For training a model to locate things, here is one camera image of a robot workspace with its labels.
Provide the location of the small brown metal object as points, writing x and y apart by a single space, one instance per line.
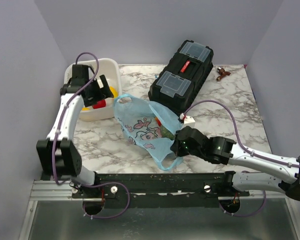
222 73

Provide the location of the red fake fruit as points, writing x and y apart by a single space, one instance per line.
100 104
158 121

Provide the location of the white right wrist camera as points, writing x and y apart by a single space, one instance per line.
187 121

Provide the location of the black plastic toolbox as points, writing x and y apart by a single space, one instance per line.
179 83

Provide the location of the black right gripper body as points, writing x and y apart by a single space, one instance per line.
180 149

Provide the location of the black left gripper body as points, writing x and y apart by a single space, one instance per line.
98 93

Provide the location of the black metal base rail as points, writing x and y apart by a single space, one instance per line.
154 190

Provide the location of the green fake avocado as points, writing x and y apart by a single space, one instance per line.
165 133

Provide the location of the light blue plastic bag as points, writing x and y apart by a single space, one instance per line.
136 117

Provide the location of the white plastic basket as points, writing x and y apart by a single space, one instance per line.
107 75

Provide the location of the yellow fake banana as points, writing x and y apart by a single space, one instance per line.
114 92

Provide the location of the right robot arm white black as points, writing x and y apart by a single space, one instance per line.
271 172

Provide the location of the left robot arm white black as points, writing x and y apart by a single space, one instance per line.
57 153

